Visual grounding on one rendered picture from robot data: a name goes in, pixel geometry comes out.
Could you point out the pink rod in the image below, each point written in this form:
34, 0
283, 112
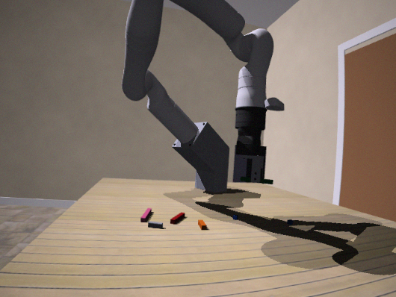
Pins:
146, 215

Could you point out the green rod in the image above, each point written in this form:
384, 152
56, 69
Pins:
262, 181

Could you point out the orange rod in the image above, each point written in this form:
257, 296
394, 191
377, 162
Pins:
202, 224

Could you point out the red rod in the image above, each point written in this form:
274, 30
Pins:
175, 219

